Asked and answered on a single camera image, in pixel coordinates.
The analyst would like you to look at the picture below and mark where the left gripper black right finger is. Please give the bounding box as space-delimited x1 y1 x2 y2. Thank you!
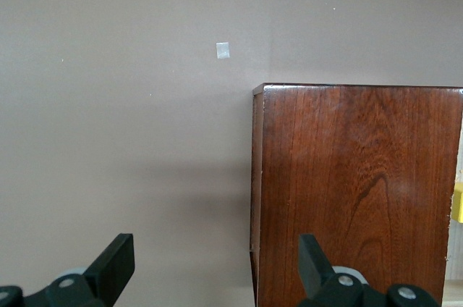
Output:
298 233 441 307

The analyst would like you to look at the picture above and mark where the yellow cube block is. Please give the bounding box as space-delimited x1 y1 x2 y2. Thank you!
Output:
451 182 463 224

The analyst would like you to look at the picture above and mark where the small clear tape patch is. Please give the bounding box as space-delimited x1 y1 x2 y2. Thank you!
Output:
216 41 232 60

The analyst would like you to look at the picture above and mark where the dark brown wooden cabinet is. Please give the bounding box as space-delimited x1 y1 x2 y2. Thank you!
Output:
249 82 463 307

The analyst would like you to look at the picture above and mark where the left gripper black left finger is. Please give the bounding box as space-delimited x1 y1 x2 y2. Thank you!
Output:
0 233 135 307

